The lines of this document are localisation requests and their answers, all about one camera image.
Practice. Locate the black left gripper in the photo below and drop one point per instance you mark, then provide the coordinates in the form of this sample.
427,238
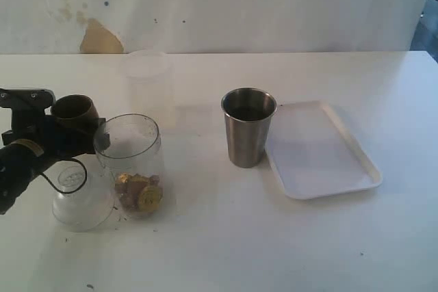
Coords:
50,136

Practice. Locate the brown wooden cup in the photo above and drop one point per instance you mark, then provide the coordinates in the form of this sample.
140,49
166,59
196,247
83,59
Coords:
76,111

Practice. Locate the coins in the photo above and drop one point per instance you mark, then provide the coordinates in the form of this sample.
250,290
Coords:
138,194

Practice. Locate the stainless steel tumbler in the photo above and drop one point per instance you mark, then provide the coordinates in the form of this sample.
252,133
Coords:
247,116

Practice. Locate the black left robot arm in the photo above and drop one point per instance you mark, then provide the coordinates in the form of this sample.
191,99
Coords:
18,173

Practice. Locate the clear plastic shaker jar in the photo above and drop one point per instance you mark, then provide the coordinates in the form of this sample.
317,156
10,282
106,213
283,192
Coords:
130,143

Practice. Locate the clear dome shaker lid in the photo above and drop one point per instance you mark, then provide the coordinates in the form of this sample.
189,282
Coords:
85,201

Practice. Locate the translucent frosted plastic cup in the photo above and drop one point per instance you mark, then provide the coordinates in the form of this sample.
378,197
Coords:
150,86

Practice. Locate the white rectangular tray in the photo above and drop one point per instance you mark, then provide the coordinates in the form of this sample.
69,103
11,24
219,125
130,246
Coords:
313,154

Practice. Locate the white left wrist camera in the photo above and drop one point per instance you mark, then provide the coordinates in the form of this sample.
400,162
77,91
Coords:
27,99

